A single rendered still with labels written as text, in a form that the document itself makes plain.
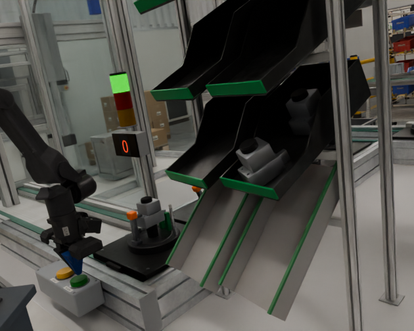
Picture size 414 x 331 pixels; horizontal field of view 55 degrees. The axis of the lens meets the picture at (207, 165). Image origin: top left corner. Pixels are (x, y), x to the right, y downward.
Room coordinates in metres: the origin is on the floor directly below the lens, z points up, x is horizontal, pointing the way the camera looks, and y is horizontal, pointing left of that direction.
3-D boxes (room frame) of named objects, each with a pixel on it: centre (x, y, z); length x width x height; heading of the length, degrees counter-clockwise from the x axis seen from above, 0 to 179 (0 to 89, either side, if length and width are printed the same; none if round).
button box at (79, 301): (0.88, 0.38, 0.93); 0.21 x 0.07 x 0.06; 44
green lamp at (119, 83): (1.19, 0.21, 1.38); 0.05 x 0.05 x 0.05
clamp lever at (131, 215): (0.94, 0.20, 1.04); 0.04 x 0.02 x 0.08; 134
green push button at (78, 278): (0.83, 0.33, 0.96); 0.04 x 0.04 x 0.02
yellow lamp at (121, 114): (1.19, 0.21, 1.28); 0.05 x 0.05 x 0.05
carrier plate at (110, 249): (0.97, 0.17, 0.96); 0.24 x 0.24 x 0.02; 44
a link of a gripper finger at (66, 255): (0.82, 0.32, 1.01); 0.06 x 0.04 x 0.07; 134
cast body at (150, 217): (0.98, 0.16, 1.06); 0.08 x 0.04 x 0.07; 134
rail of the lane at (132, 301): (1.06, 0.47, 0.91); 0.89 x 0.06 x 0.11; 44
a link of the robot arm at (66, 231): (0.83, 0.33, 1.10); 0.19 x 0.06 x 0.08; 44
